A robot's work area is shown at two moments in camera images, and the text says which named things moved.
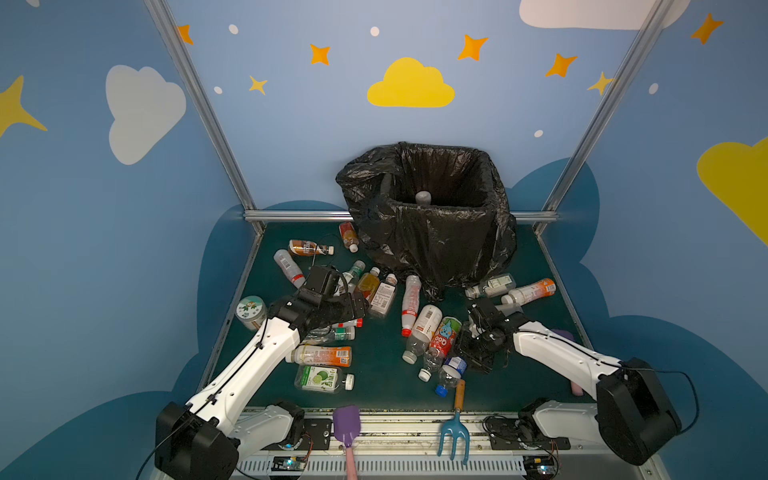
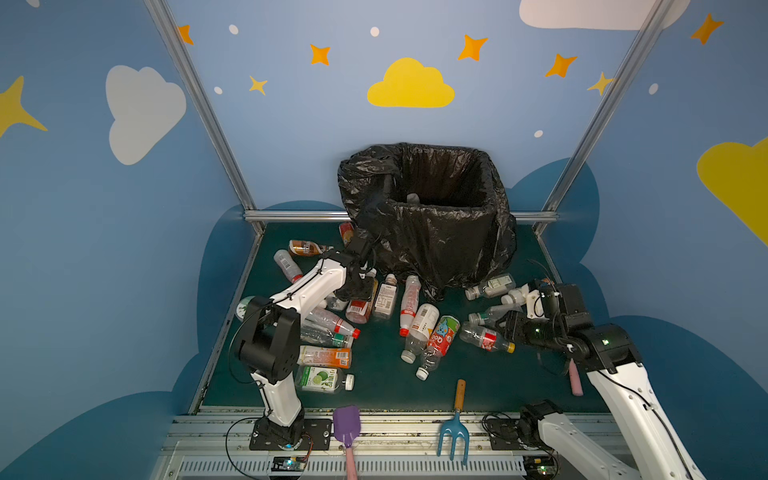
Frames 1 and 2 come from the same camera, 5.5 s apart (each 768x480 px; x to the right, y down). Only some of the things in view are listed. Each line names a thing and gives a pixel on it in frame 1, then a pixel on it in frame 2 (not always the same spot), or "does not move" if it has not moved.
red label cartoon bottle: x=446 y=335 does not move
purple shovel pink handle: x=346 y=429 does not move
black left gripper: x=346 y=308 to x=365 y=284
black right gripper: x=477 y=334 to x=516 y=328
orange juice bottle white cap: x=308 y=355 does not move
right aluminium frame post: x=607 y=106 does not move
